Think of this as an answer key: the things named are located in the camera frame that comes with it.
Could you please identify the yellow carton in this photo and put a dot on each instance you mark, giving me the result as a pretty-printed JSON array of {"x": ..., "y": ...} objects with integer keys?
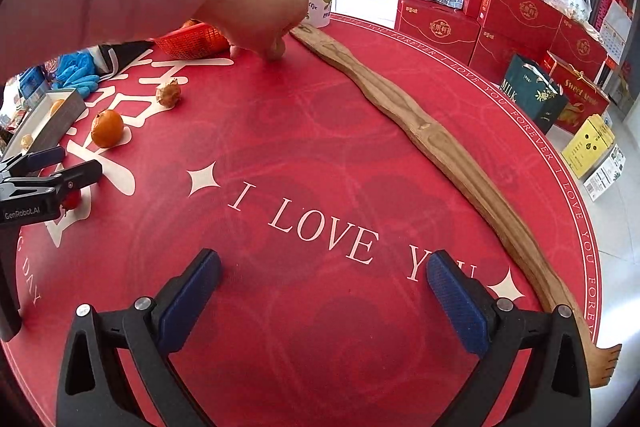
[{"x": 587, "y": 147}]

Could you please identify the red gift bag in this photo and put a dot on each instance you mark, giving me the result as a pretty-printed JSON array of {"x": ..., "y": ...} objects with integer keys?
[{"x": 577, "y": 99}]

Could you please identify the blue packet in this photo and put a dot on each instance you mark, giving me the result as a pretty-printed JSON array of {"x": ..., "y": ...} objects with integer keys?
[{"x": 32, "y": 82}]

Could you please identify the green gift bag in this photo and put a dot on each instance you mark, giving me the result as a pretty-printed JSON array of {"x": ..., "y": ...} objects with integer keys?
[{"x": 532, "y": 93}]

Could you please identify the white carton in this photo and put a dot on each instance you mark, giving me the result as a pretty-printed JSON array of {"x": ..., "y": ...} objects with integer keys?
[{"x": 605, "y": 173}]

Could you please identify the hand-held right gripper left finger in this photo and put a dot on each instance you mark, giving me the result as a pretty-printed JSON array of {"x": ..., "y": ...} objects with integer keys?
[{"x": 192, "y": 302}]

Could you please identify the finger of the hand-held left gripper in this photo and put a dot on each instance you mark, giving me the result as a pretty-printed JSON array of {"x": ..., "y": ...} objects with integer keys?
[
  {"x": 75, "y": 177},
  {"x": 45, "y": 157}
]

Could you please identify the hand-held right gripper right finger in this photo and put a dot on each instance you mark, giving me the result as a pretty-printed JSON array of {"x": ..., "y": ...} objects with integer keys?
[{"x": 457, "y": 302}]

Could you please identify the wooden back scratcher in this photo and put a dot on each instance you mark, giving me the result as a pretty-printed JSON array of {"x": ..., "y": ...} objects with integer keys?
[{"x": 450, "y": 167}]

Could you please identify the blue gloves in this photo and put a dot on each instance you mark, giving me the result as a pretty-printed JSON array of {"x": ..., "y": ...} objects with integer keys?
[{"x": 75, "y": 69}]

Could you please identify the red plastic basket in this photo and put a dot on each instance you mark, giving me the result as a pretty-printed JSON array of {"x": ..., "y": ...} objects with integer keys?
[{"x": 192, "y": 41}]

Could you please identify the red cherry tomato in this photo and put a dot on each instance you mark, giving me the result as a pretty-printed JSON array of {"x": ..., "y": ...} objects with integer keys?
[{"x": 71, "y": 201}]

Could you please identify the large red gift box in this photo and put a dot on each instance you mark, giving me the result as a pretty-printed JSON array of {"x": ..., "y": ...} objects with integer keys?
[{"x": 520, "y": 14}]

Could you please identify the dried physalis husk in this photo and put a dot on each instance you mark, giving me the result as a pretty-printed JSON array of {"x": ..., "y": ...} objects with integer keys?
[
  {"x": 26, "y": 141},
  {"x": 168, "y": 94}
]

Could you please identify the brown longan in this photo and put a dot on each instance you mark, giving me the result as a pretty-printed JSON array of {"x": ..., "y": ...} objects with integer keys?
[{"x": 275, "y": 52}]

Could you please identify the desk calendar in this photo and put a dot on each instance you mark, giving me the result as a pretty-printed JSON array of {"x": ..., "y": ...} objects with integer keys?
[{"x": 617, "y": 29}]

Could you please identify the white tray with brown rim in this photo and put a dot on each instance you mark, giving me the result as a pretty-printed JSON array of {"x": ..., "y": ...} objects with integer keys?
[{"x": 61, "y": 121}]

